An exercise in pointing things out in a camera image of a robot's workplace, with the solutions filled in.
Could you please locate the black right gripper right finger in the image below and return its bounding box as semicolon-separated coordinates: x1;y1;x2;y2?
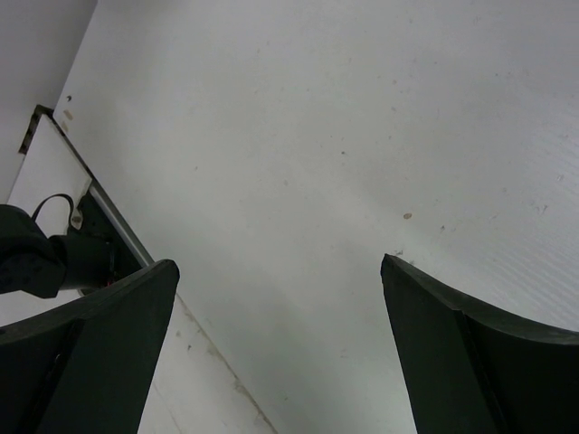
381;255;578;433

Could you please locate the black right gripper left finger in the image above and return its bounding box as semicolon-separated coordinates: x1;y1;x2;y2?
1;259;179;433

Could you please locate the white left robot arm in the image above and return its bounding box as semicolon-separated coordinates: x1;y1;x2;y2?
1;193;117;299

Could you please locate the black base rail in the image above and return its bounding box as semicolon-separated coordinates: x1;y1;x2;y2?
72;180;154;284

